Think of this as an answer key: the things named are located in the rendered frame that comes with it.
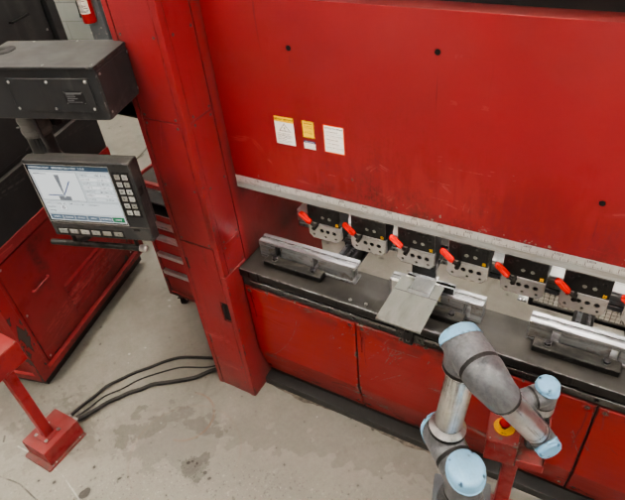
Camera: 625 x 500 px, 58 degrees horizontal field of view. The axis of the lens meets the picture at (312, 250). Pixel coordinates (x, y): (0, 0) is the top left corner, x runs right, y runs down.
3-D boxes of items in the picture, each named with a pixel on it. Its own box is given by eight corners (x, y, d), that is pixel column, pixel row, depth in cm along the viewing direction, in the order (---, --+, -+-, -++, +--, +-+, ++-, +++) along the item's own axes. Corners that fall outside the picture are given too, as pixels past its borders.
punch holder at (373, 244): (351, 247, 231) (349, 215, 221) (360, 235, 237) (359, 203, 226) (385, 257, 225) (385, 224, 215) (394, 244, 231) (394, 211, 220)
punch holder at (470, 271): (445, 274, 214) (448, 240, 204) (452, 260, 220) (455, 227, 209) (485, 285, 208) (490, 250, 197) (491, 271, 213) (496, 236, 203)
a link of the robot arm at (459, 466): (453, 514, 167) (457, 491, 159) (434, 473, 177) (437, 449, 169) (490, 501, 169) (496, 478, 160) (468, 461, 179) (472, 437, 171)
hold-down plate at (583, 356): (530, 350, 211) (532, 344, 209) (534, 340, 214) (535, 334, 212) (618, 378, 198) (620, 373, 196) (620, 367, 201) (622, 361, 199)
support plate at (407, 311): (375, 319, 214) (375, 317, 214) (402, 277, 231) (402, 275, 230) (420, 334, 206) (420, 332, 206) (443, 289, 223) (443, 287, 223)
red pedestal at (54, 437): (25, 456, 296) (-56, 354, 243) (62, 420, 312) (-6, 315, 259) (50, 472, 287) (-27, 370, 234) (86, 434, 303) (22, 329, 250)
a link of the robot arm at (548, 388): (528, 377, 177) (553, 368, 178) (523, 396, 184) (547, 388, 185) (543, 398, 171) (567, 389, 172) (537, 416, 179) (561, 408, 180)
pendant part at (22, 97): (55, 256, 245) (-41, 66, 191) (83, 221, 263) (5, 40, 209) (161, 265, 234) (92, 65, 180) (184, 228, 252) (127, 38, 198)
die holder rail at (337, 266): (261, 255, 268) (258, 240, 262) (268, 248, 272) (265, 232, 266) (355, 285, 247) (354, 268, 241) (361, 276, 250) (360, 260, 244)
